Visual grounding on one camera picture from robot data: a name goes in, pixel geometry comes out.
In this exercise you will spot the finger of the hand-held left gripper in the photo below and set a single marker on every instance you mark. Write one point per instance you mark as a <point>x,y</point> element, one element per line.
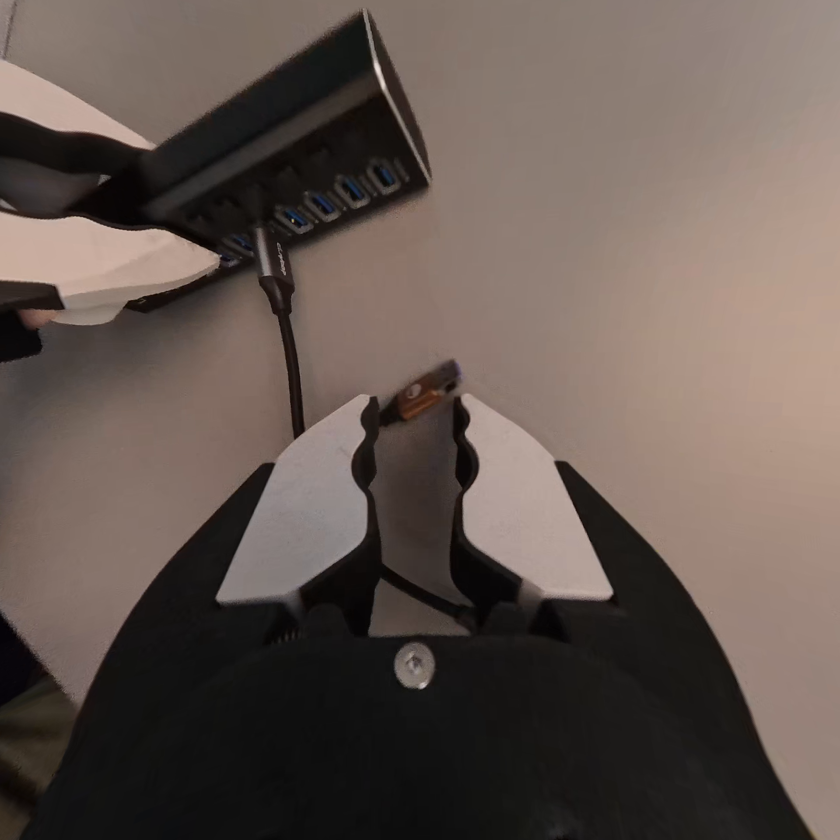
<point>98,262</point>
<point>52,92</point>

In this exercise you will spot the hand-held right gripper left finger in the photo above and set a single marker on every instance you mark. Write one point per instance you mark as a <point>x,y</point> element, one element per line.
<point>308,518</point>

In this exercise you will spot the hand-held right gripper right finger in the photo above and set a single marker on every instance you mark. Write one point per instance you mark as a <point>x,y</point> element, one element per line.
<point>525,518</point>

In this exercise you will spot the black usb hub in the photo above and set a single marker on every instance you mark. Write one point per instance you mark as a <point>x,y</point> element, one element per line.
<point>275,131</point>

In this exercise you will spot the person's left hand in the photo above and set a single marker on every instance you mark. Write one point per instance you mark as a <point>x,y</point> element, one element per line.
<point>38,318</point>

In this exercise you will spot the olive trousers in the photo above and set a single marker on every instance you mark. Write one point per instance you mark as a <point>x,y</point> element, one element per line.
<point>26,754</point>

